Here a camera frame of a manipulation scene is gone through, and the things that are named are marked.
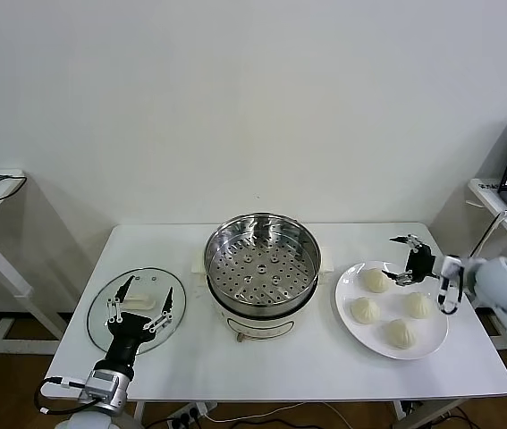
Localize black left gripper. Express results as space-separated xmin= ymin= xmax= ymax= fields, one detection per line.
xmin=104 ymin=274 xmax=174 ymax=372

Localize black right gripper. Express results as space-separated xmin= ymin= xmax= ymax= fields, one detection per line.
xmin=381 ymin=232 xmax=437 ymax=287

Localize glass lid with cream handle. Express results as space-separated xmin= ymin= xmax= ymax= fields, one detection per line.
xmin=86 ymin=266 xmax=188 ymax=357

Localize white steamed baozi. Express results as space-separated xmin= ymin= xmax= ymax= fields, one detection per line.
xmin=383 ymin=317 xmax=418 ymax=350
xmin=402 ymin=290 xmax=436 ymax=319
xmin=359 ymin=266 xmax=392 ymax=295
xmin=350 ymin=296 xmax=382 ymax=326

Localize steel steamer basket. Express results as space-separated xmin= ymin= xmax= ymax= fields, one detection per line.
xmin=203 ymin=213 xmax=322 ymax=314

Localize white round plate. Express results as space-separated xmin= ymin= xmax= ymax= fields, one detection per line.
xmin=334 ymin=260 xmax=450 ymax=361

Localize white power strip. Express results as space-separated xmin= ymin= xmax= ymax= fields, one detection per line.
xmin=165 ymin=401 xmax=218 ymax=428

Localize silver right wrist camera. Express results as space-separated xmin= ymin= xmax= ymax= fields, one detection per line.
xmin=440 ymin=254 xmax=462 ymax=278

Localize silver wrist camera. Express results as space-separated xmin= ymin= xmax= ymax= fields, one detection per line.
xmin=83 ymin=369 xmax=123 ymax=403
xmin=440 ymin=254 xmax=462 ymax=278

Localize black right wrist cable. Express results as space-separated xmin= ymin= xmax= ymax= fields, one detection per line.
xmin=435 ymin=267 xmax=464 ymax=315

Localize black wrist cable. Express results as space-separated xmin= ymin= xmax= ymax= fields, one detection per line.
xmin=33 ymin=377 xmax=89 ymax=415
xmin=435 ymin=267 xmax=464 ymax=315

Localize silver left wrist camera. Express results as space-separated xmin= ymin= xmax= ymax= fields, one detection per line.
xmin=83 ymin=369 xmax=123 ymax=403

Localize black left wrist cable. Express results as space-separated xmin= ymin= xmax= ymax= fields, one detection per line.
xmin=33 ymin=377 xmax=89 ymax=415

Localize black floor cables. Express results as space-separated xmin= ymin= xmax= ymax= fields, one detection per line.
xmin=407 ymin=400 xmax=476 ymax=424

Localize white floor cable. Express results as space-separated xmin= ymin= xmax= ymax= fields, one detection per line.
xmin=203 ymin=400 xmax=339 ymax=422

